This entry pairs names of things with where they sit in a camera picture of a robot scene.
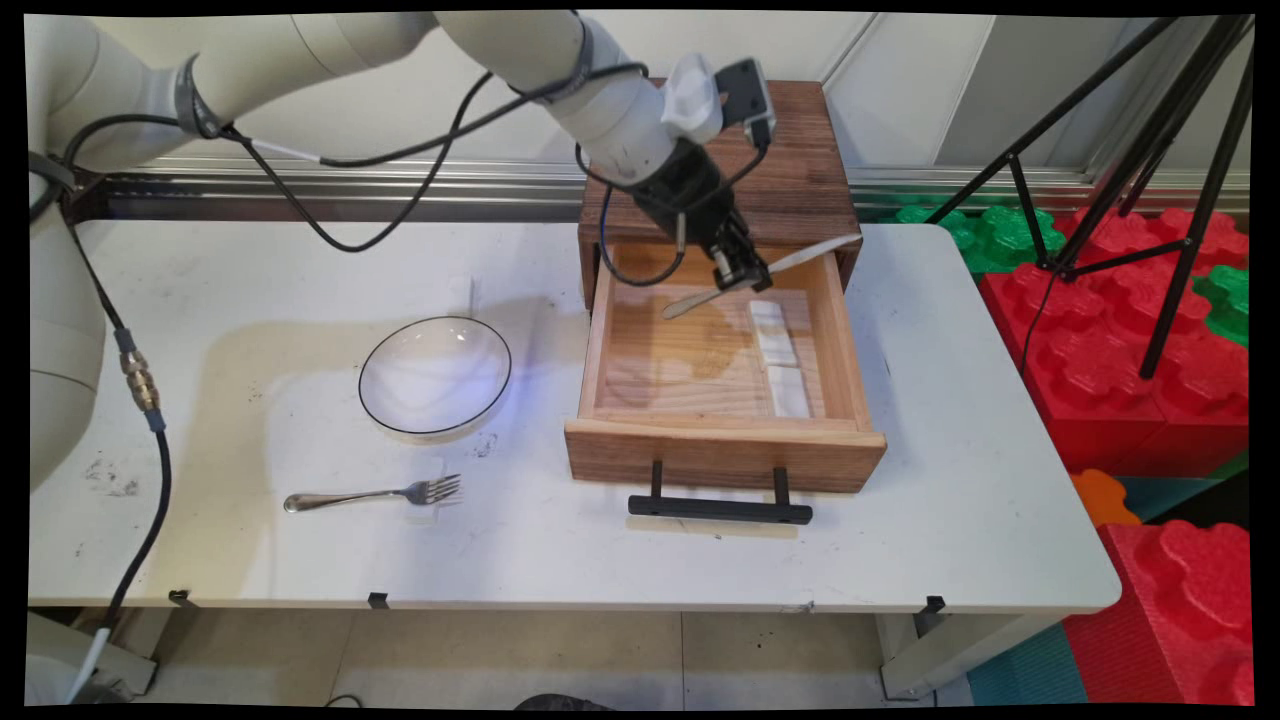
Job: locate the white plate black rim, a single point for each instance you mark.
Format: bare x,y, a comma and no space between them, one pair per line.
436,375

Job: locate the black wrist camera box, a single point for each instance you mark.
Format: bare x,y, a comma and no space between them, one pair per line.
745,95

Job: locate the black camera tripod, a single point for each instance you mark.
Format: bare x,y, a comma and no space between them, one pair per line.
1060,268

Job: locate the green foam block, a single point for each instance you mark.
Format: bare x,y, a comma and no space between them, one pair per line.
1228,305
1000,240

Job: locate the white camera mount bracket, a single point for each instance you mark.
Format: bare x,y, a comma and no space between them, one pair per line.
692,100

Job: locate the orange foam piece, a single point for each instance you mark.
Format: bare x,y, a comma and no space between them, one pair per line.
1100,498

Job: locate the teal foam mat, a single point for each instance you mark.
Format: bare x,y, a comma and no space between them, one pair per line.
1030,670

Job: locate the red foam block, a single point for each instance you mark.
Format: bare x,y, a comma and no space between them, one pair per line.
1180,610
1100,380

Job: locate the white table leg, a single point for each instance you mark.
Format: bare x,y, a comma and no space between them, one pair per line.
130,655
950,650

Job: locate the silver table knife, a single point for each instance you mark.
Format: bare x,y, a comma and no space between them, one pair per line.
810,255

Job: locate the aluminium wall rail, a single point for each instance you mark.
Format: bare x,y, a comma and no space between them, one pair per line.
200,190

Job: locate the silver fork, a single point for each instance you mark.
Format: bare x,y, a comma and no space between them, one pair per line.
350,496

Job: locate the dark wooden drawer cabinet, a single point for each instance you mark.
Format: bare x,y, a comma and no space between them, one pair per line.
810,180

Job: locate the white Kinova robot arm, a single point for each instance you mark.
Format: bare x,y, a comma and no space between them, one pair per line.
300,60

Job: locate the light wooden drawer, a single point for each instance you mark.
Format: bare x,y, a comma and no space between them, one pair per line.
700,455

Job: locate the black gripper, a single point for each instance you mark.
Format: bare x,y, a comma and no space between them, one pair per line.
695,195

